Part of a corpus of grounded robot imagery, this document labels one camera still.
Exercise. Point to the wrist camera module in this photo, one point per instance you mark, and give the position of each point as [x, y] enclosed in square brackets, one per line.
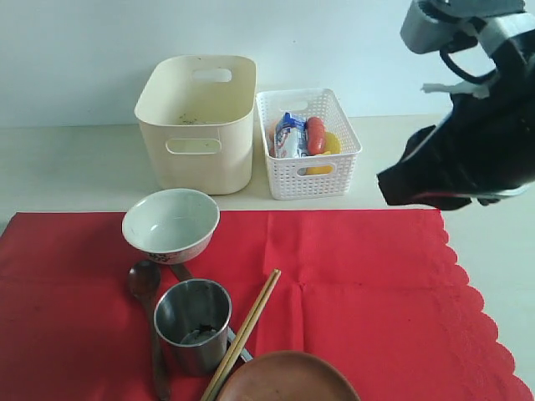
[429, 26]

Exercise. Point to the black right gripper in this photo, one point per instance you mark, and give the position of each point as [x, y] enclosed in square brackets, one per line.
[482, 151]

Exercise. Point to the white perforated plastic basket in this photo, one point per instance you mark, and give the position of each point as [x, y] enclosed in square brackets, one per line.
[286, 177]

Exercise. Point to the yellow lemon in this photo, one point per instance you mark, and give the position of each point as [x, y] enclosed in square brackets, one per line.
[332, 144]

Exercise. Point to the yellow cheese wedge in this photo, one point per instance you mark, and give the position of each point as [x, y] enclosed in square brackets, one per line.
[319, 169]

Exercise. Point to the blue white milk carton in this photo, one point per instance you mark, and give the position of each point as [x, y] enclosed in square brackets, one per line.
[290, 137]

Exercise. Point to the red sausage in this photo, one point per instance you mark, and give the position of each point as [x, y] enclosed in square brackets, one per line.
[316, 135]

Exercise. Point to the stainless steel cup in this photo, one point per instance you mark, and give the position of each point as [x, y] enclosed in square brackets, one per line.
[192, 317]

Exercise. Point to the metal table knife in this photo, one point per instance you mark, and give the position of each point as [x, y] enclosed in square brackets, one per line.
[183, 274]

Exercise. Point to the dark wooden spoon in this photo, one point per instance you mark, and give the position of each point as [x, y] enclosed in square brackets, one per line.
[144, 279]

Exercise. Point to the pale green ceramic bowl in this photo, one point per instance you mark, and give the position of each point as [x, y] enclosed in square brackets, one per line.
[171, 226]

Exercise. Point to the brown wooden plate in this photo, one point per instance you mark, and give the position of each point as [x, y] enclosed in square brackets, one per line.
[287, 375]

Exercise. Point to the cream plastic tub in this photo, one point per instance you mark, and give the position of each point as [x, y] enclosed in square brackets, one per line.
[196, 118]

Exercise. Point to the wooden chopstick upper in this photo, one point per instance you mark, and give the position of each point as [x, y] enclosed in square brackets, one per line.
[242, 334]

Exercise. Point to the orange fried chicken piece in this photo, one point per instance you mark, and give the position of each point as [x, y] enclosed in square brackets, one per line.
[271, 133]

